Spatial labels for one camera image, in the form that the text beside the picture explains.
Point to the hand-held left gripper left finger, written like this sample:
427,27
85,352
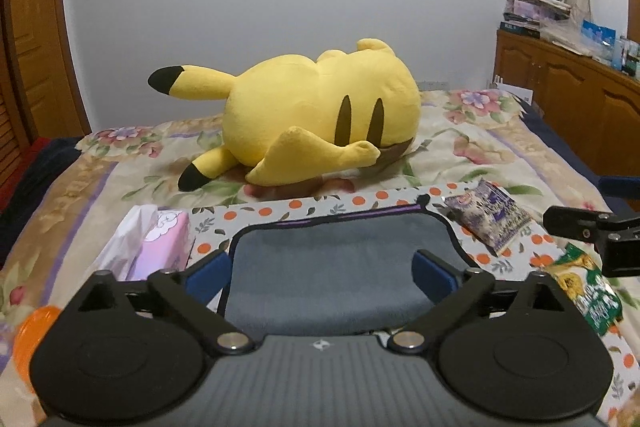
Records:
210,274

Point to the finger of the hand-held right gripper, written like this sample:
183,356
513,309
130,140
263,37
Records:
622,186
575,219

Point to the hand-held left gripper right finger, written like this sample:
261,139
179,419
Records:
434,274

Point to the grey towel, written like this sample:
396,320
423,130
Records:
330,267

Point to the pink tissue pack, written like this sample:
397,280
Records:
160,242

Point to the dark blue mattress cover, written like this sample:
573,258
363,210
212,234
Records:
565,142

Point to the green snack packet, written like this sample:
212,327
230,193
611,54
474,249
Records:
592,294

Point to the purple snack packet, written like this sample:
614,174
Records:
487,214

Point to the wooden cabinet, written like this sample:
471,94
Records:
565,97

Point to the floral bed sheet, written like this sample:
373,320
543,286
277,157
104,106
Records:
450,152

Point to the small boxes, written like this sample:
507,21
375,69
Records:
629,57

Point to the white orange-print mat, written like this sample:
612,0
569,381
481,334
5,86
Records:
320,206

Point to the white box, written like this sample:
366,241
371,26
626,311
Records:
512,89

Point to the blue picture card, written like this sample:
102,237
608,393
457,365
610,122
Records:
597,39

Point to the clear plastic bag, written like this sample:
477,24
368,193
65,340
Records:
565,34

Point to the orange plastic ball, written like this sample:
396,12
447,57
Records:
35,332

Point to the dark blue blanket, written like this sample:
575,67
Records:
35,187

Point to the stack of papers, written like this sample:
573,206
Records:
532,7

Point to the yellow plush toy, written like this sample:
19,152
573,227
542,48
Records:
320,107

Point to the wooden wardrobe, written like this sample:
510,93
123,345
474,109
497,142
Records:
35,32

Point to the white wall socket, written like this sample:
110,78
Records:
434,84

